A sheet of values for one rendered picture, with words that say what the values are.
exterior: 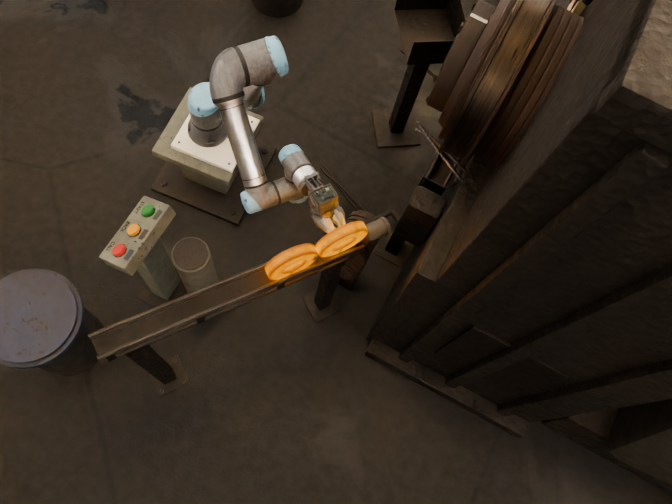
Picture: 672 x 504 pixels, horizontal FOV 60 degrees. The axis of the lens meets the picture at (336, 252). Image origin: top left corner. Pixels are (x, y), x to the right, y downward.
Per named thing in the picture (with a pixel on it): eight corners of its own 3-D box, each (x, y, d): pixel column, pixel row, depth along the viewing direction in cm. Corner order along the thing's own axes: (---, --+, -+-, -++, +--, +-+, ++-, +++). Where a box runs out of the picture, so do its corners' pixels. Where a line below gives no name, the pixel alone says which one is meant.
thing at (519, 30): (504, 72, 178) (580, -57, 134) (442, 192, 161) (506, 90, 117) (485, 63, 178) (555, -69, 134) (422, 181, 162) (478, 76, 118)
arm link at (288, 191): (272, 195, 192) (269, 172, 183) (303, 184, 195) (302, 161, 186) (282, 212, 188) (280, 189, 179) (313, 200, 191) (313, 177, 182)
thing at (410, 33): (411, 98, 277) (456, -20, 210) (421, 146, 268) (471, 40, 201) (369, 100, 274) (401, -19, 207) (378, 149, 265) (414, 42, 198)
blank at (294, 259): (324, 246, 162) (318, 236, 163) (273, 266, 156) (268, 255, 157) (312, 267, 176) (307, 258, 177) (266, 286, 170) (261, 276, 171)
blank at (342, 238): (374, 224, 163) (368, 214, 163) (325, 244, 158) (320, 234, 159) (361, 244, 177) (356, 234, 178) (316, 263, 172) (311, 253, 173)
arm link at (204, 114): (184, 107, 214) (181, 85, 202) (219, 96, 218) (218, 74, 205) (197, 134, 211) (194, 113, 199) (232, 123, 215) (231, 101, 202)
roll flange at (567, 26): (533, 87, 177) (620, -38, 133) (475, 209, 161) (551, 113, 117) (504, 72, 178) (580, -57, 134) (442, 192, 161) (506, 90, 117)
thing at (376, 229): (388, 237, 182) (393, 229, 176) (363, 248, 179) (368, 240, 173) (378, 221, 183) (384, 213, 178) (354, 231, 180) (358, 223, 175)
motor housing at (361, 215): (365, 270, 245) (389, 220, 195) (340, 314, 237) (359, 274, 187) (337, 255, 246) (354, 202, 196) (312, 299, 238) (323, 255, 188)
